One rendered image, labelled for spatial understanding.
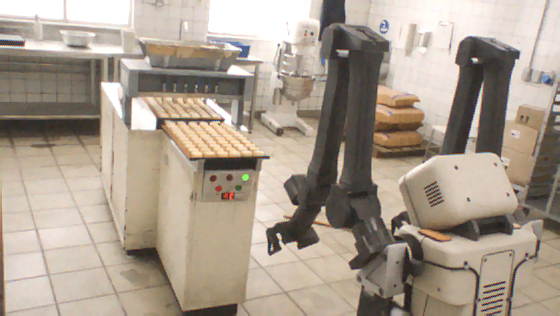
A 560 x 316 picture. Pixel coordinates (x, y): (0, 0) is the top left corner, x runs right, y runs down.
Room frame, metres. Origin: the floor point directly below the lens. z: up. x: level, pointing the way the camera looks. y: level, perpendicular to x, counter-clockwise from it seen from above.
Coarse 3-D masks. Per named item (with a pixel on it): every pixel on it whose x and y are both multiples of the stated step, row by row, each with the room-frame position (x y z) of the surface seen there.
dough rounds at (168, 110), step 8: (152, 104) 3.19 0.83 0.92; (160, 104) 3.23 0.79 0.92; (168, 104) 3.26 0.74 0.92; (176, 104) 3.26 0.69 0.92; (184, 104) 3.29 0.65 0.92; (192, 104) 3.32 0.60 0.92; (200, 104) 3.35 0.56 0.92; (160, 112) 3.01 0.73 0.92; (168, 112) 3.06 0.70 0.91; (176, 112) 3.04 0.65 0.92; (184, 112) 3.09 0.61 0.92; (192, 112) 3.11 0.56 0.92; (200, 112) 3.14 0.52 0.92; (208, 112) 3.18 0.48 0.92
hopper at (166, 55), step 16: (144, 48) 3.00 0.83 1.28; (160, 48) 2.95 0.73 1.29; (176, 48) 2.99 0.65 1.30; (192, 48) 3.03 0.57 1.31; (208, 48) 3.06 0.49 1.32; (224, 48) 3.39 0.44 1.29; (160, 64) 3.00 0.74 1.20; (176, 64) 3.04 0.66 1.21; (192, 64) 3.08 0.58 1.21; (208, 64) 3.11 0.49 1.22; (224, 64) 3.15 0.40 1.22
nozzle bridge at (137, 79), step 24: (120, 72) 3.12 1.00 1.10; (144, 72) 2.89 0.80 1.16; (168, 72) 2.94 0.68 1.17; (192, 72) 3.01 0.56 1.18; (216, 72) 3.10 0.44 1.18; (240, 72) 3.21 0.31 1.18; (144, 96) 2.92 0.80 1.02; (168, 96) 2.98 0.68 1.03; (192, 96) 3.04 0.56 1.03; (216, 96) 3.11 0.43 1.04; (240, 96) 3.17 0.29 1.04; (240, 120) 3.25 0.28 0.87
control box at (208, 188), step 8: (208, 176) 2.32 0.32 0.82; (216, 176) 2.33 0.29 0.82; (224, 176) 2.35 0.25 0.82; (240, 176) 2.39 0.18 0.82; (208, 184) 2.32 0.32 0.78; (216, 184) 2.34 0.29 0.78; (224, 184) 2.35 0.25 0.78; (232, 184) 2.37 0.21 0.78; (240, 184) 2.39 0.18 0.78; (248, 184) 2.41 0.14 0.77; (208, 192) 2.32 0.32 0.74; (216, 192) 2.34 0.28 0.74; (224, 192) 2.35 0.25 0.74; (232, 192) 2.37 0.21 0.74; (240, 192) 2.39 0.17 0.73; (248, 192) 2.41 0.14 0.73
